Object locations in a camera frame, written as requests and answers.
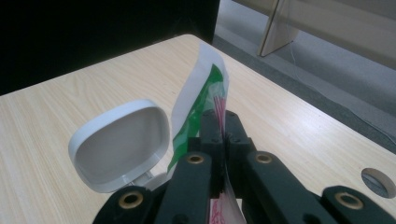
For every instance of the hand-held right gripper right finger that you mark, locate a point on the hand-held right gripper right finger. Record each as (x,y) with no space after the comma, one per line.
(235,140)

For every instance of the beige desk with side panel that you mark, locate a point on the beige desk with side panel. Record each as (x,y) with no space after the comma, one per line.
(339,28)

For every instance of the grey jar with hinged lid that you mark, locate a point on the grey jar with hinged lid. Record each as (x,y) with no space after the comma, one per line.
(121,146)

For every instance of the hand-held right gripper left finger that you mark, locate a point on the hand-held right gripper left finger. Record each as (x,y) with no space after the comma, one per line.
(214,146)

